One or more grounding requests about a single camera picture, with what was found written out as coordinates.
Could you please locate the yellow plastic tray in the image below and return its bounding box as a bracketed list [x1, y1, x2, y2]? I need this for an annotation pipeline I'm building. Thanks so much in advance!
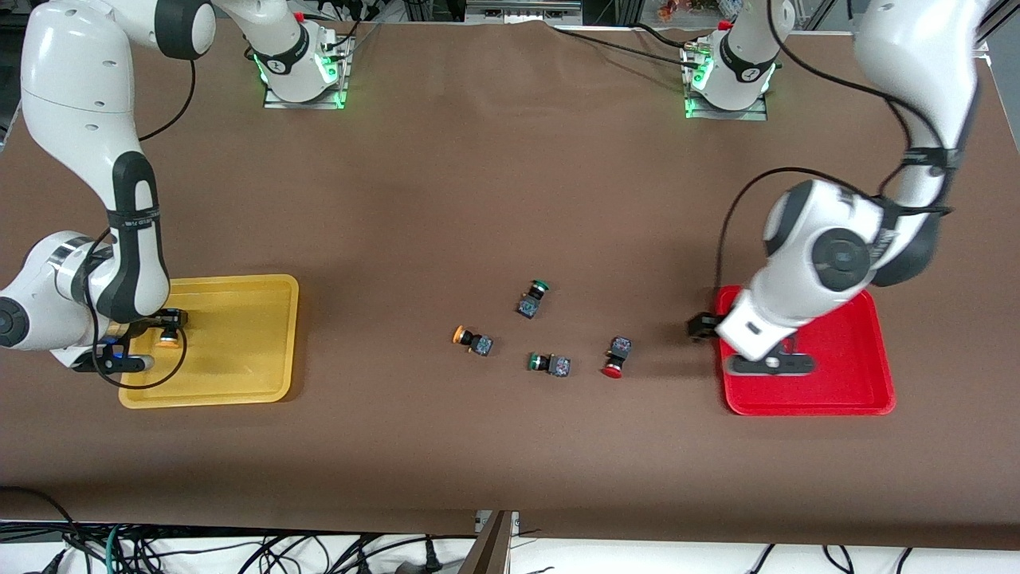
[118, 274, 300, 410]

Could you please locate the red plastic tray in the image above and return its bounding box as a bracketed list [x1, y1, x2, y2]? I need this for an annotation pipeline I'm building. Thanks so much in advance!
[713, 285, 897, 417]

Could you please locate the brown table cover sheet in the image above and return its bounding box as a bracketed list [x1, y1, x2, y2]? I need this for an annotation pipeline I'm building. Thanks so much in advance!
[0, 16, 1020, 537]

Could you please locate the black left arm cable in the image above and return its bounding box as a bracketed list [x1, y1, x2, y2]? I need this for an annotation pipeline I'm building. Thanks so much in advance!
[717, 0, 953, 320]

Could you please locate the black cable under table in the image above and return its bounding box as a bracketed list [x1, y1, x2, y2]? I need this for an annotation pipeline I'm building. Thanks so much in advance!
[0, 485, 96, 574]

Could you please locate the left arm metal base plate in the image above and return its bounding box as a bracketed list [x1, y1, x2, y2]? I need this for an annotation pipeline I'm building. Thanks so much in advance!
[681, 44, 770, 122]

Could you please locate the green cable under table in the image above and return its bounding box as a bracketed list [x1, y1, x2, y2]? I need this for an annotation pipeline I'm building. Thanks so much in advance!
[102, 524, 127, 574]

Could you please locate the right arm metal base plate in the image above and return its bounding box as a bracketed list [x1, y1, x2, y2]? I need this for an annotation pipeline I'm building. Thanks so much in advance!
[263, 36, 353, 111]

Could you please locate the grey table support post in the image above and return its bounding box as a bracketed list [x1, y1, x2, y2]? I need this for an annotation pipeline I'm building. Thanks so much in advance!
[458, 510, 519, 574]

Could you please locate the grey metal frame bar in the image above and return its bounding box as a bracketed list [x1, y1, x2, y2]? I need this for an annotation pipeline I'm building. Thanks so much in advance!
[465, 0, 584, 25]

